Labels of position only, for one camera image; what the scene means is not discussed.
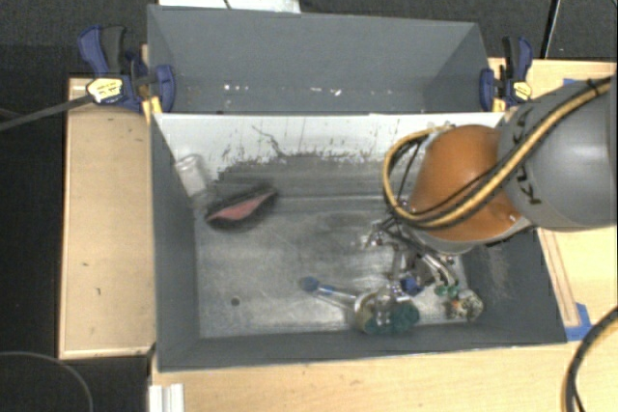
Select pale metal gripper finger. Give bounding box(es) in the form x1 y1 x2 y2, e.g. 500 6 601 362
391 282 414 306
378 299 397 327

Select green and silver round object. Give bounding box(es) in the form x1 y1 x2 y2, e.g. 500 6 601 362
351 290 421 337

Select blue and grey small tool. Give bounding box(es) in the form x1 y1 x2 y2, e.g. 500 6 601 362
297 276 361 307

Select multicoloured small toy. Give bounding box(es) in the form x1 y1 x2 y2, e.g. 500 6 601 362
442 289 485 322

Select grey metal bin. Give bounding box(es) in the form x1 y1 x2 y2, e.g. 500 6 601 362
146 3 569 372

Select black and red soft object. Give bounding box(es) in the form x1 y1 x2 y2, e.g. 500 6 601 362
204 184 280 233

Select pale wood flat board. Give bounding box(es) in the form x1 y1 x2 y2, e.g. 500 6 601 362
57 76 158 361

